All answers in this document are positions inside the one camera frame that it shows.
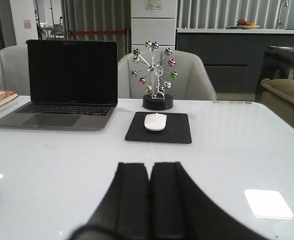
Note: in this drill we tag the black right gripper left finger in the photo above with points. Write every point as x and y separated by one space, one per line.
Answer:
123 213

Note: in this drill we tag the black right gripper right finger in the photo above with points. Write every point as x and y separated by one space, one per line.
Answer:
180 210

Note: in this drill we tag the white computer mouse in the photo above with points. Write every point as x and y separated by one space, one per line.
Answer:
155 121

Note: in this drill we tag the grey right armchair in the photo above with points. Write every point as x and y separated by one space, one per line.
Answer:
186 72

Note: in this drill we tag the grey armchair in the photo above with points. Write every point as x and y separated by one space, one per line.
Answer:
14 69
186 72

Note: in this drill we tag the ferris wheel desk ornament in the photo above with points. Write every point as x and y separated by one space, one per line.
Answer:
156 98

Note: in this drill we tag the grey open laptop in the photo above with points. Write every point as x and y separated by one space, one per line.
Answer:
73 86

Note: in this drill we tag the white bottom book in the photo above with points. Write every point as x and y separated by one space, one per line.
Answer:
8 104

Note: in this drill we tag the dark grey counter cabinet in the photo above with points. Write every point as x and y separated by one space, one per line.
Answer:
232 57

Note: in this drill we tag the orange middle book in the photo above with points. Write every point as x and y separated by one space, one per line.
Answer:
7 95

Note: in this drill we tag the grey left armchair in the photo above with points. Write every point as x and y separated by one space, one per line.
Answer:
14 69

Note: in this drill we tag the fruit bowl on counter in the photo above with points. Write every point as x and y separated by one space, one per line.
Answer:
245 25

